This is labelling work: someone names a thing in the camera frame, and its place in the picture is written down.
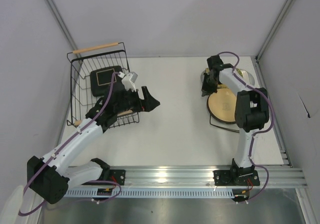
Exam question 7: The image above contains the woven fan-shaped plate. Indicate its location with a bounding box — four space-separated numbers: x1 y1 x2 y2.
200 68 243 89

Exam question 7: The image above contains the black square dish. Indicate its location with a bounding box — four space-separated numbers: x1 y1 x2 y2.
89 65 122 97

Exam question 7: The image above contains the dark blue round plate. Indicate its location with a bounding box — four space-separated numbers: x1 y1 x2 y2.
206 98 236 124

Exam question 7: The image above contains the wooden plate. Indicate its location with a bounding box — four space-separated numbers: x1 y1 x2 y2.
206 88 237 124

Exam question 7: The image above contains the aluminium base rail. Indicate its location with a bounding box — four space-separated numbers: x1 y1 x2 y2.
111 166 307 188

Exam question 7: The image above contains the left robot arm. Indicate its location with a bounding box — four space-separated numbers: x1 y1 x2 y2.
27 84 161 204

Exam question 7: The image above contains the white square plate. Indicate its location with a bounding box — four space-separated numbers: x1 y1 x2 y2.
209 115 240 133

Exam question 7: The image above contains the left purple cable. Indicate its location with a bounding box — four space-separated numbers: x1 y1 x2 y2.
17 71 123 217

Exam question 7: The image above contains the white slotted cable duct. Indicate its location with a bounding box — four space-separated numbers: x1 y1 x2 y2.
65 188 234 199

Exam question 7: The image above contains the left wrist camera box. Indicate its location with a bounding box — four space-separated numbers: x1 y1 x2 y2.
118 72 138 92

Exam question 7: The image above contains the black wire dish rack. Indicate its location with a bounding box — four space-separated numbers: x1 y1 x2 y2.
67 42 130 128

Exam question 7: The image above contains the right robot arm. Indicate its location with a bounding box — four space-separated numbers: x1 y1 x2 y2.
201 55 271 186

